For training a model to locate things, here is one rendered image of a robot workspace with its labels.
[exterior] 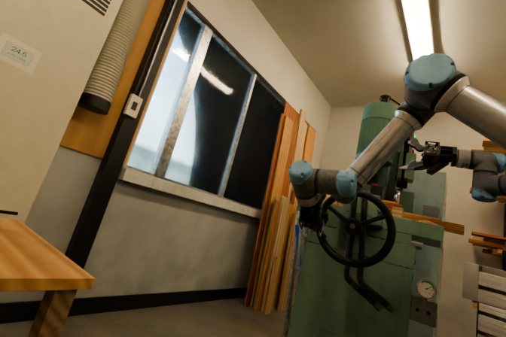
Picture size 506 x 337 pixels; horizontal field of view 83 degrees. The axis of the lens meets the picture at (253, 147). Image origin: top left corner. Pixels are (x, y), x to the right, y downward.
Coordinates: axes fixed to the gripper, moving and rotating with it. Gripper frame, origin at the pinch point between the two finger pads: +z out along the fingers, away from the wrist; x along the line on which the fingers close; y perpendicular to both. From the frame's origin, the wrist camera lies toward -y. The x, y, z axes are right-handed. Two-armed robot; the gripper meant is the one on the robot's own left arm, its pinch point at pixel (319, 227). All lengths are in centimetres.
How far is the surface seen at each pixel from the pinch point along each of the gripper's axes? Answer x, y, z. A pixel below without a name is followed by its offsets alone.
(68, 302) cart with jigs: -36, 56, -46
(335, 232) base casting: 1.5, -11.3, 20.7
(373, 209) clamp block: 17.1, -16.6, 7.2
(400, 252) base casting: 27.6, -8.5, 22.5
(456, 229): 48, -28, 30
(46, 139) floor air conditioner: -104, 11, -52
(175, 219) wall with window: -121, -21, 54
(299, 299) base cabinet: -11.1, 15.8, 35.0
